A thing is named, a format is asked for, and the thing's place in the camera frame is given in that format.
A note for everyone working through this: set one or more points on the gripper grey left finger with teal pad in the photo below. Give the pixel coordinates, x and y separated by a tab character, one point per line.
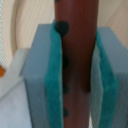
43	78

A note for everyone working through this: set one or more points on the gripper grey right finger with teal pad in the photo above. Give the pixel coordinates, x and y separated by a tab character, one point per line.
109	81

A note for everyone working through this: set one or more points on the brown sausage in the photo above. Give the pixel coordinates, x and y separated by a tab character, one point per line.
76	22

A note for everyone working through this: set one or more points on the round wooden plate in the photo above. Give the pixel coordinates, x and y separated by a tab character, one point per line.
19	20

